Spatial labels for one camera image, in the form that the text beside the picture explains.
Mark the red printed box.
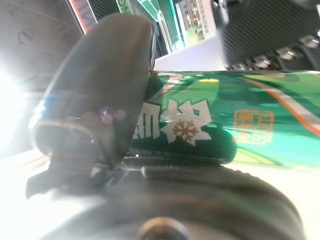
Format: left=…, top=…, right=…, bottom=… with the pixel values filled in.
left=66, top=0, right=99, bottom=35

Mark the green drink can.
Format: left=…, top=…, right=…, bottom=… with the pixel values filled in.
left=127, top=69, right=320, bottom=174

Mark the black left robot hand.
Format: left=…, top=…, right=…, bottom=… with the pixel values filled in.
left=24, top=13, right=308, bottom=240

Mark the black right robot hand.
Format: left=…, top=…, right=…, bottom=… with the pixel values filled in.
left=216, top=0, right=320, bottom=73

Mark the white printed box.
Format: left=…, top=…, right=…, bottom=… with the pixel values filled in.
left=174, top=0, right=218, bottom=48

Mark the teal printed box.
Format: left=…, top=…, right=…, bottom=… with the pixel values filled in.
left=136, top=0, right=186, bottom=54

